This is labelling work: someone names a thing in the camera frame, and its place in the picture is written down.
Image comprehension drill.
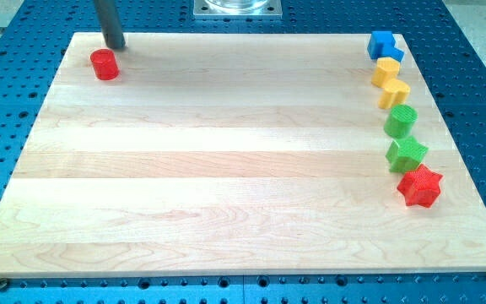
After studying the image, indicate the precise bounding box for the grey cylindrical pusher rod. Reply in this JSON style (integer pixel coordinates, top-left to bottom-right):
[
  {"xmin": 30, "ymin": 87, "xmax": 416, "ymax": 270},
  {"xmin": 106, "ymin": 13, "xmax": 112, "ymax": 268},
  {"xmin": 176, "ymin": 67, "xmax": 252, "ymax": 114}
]
[{"xmin": 93, "ymin": 0, "xmax": 126, "ymax": 50}]

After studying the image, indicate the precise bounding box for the red cylinder block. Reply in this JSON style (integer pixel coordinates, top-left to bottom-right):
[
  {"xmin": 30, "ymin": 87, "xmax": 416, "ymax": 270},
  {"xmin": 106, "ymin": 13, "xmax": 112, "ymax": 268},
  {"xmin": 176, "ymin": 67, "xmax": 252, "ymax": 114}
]
[{"xmin": 90, "ymin": 49, "xmax": 120, "ymax": 80}]

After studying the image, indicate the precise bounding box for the green star block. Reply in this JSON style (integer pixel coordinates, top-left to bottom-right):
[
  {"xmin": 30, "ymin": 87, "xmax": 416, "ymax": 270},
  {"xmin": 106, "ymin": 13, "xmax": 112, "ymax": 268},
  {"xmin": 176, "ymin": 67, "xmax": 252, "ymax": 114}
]
[{"xmin": 386, "ymin": 136, "xmax": 429, "ymax": 173}]

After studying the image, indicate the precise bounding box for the red star block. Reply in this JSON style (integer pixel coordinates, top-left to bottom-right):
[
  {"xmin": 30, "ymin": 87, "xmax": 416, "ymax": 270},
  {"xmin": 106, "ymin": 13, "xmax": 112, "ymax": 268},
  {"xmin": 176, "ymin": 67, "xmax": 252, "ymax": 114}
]
[{"xmin": 397, "ymin": 164, "xmax": 443, "ymax": 208}]

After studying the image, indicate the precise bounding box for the wooden board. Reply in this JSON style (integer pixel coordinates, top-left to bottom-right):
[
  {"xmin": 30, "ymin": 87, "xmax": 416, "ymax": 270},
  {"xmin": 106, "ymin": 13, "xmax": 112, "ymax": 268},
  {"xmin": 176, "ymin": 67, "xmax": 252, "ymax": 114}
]
[{"xmin": 0, "ymin": 32, "xmax": 486, "ymax": 278}]

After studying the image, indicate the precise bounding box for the blue cross-shaped block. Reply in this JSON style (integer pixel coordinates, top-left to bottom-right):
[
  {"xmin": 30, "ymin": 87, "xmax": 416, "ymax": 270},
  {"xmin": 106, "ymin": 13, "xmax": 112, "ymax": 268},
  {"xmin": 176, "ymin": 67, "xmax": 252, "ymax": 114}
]
[{"xmin": 367, "ymin": 31, "xmax": 404, "ymax": 62}]

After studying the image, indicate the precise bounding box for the yellow hexagon block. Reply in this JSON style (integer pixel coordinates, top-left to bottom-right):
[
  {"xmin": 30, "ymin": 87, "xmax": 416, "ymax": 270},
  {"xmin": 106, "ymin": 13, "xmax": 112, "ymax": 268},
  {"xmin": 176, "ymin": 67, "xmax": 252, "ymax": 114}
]
[{"xmin": 371, "ymin": 57, "xmax": 401, "ymax": 88}]

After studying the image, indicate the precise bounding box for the left board clamp screw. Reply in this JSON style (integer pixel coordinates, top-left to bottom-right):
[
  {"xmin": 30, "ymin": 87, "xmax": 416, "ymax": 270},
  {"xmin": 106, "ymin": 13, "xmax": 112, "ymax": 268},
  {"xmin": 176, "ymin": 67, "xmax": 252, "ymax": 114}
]
[{"xmin": 0, "ymin": 278, "xmax": 10, "ymax": 292}]

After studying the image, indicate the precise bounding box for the yellow heart block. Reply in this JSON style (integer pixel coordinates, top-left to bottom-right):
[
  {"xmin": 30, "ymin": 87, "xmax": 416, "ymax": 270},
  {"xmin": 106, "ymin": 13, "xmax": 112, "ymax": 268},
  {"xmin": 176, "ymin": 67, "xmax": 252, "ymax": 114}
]
[{"xmin": 378, "ymin": 79, "xmax": 411, "ymax": 109}]

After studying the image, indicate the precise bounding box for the green cylinder block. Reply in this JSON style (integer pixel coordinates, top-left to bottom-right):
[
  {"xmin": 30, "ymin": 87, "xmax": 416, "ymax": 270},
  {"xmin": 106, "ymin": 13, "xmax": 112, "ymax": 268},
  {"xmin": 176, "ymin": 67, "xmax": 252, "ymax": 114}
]
[{"xmin": 384, "ymin": 105, "xmax": 419, "ymax": 138}]

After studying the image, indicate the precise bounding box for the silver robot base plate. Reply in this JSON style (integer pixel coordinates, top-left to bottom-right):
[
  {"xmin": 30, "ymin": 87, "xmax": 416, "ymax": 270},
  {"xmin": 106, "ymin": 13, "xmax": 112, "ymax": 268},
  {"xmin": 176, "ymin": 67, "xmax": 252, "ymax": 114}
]
[{"xmin": 192, "ymin": 0, "xmax": 283, "ymax": 19}]

